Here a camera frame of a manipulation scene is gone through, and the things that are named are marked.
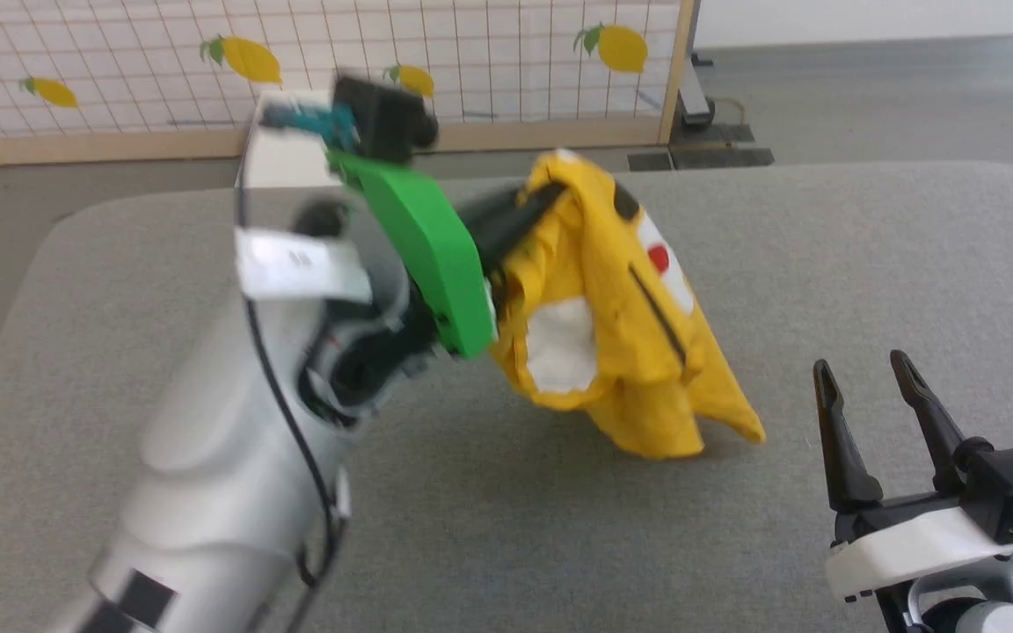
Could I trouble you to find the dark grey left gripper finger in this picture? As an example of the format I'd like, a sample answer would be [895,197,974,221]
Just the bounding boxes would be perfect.
[470,211,536,269]
[455,180,567,236]

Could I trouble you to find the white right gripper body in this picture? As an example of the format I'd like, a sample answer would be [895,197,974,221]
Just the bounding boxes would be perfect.
[825,491,1013,604]

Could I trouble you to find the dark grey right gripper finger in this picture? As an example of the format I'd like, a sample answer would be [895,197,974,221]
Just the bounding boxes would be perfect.
[890,349,970,495]
[813,359,885,513]

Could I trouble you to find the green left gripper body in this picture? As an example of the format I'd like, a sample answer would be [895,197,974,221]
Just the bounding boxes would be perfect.
[327,149,499,360]

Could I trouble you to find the yellow cartoon print garment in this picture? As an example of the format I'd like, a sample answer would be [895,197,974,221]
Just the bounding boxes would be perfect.
[489,149,767,461]

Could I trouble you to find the grey fabric sofa cushion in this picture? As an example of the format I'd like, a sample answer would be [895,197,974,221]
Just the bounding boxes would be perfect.
[0,161,1013,633]

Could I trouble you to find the white rectangular block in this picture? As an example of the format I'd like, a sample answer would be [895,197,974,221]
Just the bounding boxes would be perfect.
[236,91,345,191]

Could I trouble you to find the black floor plates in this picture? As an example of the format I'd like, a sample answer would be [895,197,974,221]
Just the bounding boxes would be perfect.
[627,122,776,172]

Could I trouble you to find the grey metal screen foot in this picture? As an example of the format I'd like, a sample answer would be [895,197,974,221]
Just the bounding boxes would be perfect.
[678,51,718,130]

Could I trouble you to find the lemon print partition screen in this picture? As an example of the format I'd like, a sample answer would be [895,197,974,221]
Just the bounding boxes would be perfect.
[0,0,703,168]

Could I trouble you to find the white left cable label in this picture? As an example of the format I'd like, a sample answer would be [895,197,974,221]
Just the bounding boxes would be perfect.
[236,227,373,302]

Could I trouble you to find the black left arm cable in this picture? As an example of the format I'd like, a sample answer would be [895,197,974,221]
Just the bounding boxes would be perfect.
[234,167,345,633]

